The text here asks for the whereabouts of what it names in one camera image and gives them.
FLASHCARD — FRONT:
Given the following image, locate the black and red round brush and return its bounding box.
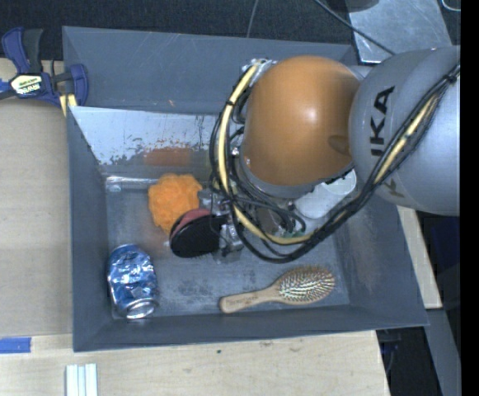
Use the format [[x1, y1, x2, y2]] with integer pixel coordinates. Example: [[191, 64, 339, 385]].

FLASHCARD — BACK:
[[168, 209, 228, 260]]

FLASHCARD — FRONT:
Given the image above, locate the orange mesh sponge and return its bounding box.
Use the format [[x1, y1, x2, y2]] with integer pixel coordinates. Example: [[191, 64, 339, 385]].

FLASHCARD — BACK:
[[147, 172, 204, 236]]

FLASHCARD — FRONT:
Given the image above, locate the wooden hairbrush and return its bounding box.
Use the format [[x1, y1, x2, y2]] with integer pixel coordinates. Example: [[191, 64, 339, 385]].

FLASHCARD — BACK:
[[218, 265, 336, 315]]

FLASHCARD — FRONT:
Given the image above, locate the white cup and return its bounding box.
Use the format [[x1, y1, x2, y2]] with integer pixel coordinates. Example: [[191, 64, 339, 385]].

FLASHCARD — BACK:
[[294, 168, 359, 231]]

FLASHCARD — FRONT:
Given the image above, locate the crushed blue drinks can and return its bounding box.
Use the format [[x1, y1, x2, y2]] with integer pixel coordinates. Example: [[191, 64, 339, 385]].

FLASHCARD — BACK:
[[106, 243, 161, 321]]

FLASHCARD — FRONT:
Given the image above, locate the grey metal bin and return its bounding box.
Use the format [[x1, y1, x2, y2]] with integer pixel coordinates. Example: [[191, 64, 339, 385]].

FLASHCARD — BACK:
[[61, 25, 431, 353]]

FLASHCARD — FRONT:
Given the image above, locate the pale wood flat board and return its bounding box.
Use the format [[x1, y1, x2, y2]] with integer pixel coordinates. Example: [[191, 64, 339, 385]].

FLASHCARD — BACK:
[[0, 104, 75, 339]]

